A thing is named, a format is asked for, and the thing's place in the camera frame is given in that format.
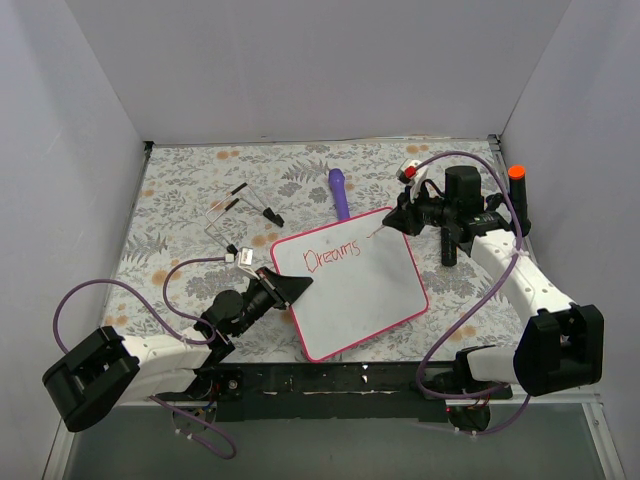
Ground pink framed whiteboard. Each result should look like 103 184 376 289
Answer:
271 207 429 363

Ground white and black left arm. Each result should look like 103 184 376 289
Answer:
42 267 313 433

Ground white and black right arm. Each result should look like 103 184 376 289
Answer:
382 162 604 398

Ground black microphone with grey head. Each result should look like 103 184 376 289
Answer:
440 228 457 267

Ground black stick with orange tip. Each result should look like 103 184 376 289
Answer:
508 165 531 237

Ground floral patterned table mat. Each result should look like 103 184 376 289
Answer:
104 139 521 362

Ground white wire whiteboard stand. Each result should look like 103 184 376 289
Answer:
204 182 285 256

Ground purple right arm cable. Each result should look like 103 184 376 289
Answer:
415 152 532 436

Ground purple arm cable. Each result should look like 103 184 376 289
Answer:
415 152 532 436
52 254 236 461

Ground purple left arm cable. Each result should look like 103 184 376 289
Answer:
52 254 236 461

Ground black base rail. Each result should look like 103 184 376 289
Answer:
159 362 448 423

